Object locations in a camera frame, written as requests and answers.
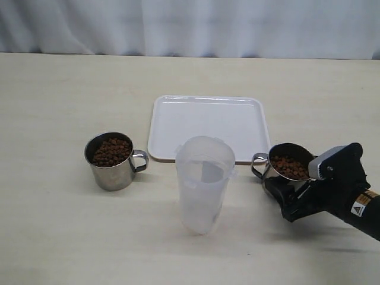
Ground clear plastic container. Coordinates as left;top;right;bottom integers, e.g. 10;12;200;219
175;136;235;235

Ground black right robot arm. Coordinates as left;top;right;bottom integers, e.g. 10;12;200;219
252;142;379;240

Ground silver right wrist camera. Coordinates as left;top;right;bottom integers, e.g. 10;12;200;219
308;145;346;180

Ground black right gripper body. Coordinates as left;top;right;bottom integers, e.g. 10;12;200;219
281;142;371;222

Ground brown kibble pellets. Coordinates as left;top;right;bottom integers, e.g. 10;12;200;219
270;156;309;181

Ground steel mug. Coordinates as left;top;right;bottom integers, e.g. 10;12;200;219
84;132;149;191
251;142;315;185

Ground white curtain backdrop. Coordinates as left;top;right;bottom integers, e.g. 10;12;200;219
1;1;379;59

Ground white plastic tray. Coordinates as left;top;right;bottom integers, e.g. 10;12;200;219
147;95;271;164

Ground brown kibble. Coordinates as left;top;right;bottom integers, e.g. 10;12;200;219
91;138;132;167

